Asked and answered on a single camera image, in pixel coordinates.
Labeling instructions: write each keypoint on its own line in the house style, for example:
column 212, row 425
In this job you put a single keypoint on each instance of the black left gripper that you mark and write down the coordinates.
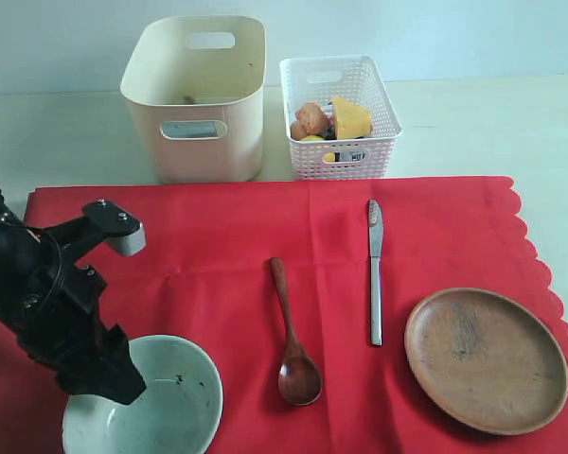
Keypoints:
column 51, row 305

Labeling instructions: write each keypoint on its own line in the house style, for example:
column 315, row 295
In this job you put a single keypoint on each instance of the white ceramic bowl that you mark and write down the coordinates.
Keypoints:
column 179, row 412

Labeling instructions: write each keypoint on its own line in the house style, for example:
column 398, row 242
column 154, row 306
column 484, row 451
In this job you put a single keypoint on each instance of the brown egg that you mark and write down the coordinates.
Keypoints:
column 297, row 131

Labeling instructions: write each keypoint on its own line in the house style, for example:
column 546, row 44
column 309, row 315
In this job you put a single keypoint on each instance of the yellow lemon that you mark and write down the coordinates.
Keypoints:
column 312, row 138

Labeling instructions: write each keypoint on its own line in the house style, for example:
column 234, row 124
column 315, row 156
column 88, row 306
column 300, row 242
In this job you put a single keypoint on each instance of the blue white milk carton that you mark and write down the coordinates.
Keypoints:
column 339, row 156

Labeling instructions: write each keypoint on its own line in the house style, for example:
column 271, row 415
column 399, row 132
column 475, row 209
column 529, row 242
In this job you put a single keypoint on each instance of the bread piece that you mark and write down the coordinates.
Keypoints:
column 313, row 118

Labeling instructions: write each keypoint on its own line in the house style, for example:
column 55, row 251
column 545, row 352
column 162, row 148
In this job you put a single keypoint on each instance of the yellow cheese wedge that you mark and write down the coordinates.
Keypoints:
column 351, row 121

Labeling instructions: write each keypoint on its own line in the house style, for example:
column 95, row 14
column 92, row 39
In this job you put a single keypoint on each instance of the steel cup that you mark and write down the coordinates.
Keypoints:
column 189, row 129

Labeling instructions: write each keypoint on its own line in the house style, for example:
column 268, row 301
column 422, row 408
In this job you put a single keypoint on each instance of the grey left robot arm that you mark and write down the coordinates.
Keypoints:
column 52, row 305

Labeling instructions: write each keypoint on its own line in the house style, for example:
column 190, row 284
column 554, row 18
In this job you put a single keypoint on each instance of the dark wooden spoon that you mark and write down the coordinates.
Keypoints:
column 299, row 381

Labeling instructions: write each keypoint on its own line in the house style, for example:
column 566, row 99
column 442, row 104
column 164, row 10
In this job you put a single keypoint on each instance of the cream plastic bin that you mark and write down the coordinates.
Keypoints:
column 220, row 61

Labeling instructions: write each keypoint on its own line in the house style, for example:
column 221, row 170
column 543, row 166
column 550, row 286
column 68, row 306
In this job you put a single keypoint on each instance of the silver table knife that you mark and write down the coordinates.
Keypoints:
column 375, row 234

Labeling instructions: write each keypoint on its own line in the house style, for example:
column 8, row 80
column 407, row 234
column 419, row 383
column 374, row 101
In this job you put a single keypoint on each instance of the white perforated plastic basket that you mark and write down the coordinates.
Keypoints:
column 357, row 79

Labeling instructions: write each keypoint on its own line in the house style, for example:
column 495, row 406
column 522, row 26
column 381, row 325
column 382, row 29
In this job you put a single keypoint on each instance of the brown wooden plate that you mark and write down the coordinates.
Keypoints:
column 486, row 361

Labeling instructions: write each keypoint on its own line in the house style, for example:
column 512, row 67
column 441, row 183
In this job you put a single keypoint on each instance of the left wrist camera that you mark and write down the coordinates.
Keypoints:
column 102, row 221

